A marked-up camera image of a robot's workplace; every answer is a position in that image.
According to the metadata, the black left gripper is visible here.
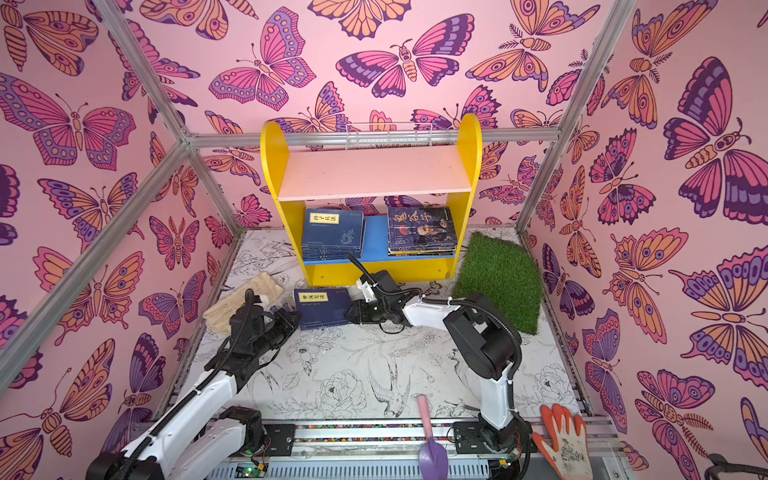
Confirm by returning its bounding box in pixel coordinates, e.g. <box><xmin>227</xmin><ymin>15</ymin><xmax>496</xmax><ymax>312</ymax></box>
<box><xmin>250</xmin><ymin>309</ymin><xmax>302</xmax><ymax>360</ymax></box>

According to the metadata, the navy book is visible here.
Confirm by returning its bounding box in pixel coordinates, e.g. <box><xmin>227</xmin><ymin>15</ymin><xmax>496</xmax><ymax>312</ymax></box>
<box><xmin>294</xmin><ymin>288</ymin><xmax>352</xmax><ymax>330</ymax></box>
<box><xmin>301</xmin><ymin>208</ymin><xmax>364</xmax><ymax>261</ymax></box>

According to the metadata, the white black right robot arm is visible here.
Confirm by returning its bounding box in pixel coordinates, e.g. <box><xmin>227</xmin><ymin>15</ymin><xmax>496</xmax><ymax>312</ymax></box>
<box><xmin>345</xmin><ymin>255</ymin><xmax>526</xmax><ymax>452</ymax></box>

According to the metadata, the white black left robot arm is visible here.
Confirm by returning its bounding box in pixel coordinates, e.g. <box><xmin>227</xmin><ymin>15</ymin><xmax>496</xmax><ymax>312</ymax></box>
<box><xmin>86</xmin><ymin>289</ymin><xmax>301</xmax><ymax>479</ymax></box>

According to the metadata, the yellow shelf with coloured boards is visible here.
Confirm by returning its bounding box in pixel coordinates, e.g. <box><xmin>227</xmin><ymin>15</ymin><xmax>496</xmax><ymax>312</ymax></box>
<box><xmin>260</xmin><ymin>114</ymin><xmax>483</xmax><ymax>287</ymax></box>

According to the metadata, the small green circuit board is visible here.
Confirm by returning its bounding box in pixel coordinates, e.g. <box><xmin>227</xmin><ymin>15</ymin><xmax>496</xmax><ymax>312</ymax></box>
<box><xmin>234</xmin><ymin>462</ymin><xmax>267</xmax><ymax>479</ymax></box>

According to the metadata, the green artificial grass mat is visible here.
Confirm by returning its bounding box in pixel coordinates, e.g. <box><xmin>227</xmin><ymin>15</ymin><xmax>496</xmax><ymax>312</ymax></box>
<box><xmin>453</xmin><ymin>233</ymin><xmax>542</xmax><ymax>335</ymax></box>

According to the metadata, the orange and white work glove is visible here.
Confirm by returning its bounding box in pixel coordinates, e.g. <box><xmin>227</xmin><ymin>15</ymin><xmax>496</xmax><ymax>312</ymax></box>
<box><xmin>532</xmin><ymin>404</ymin><xmax>594</xmax><ymax>480</ymax></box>

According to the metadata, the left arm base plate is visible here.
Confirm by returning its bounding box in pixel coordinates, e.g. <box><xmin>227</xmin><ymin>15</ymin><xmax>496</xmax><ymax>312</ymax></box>
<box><xmin>257</xmin><ymin>423</ymin><xmax>297</xmax><ymax>458</ymax></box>

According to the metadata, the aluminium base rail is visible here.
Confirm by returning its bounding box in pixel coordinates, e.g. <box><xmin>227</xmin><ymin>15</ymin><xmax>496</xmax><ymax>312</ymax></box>
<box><xmin>116</xmin><ymin>416</ymin><xmax>619</xmax><ymax>480</ymax></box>

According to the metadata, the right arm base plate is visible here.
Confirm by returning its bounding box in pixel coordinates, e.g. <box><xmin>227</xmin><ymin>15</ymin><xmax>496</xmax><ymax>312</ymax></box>
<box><xmin>452</xmin><ymin>420</ymin><xmax>529</xmax><ymax>456</ymax></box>

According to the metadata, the purple trowel with pink handle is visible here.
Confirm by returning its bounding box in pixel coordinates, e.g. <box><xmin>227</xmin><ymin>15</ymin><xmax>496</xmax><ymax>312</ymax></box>
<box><xmin>417</xmin><ymin>395</ymin><xmax>449</xmax><ymax>480</ymax></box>

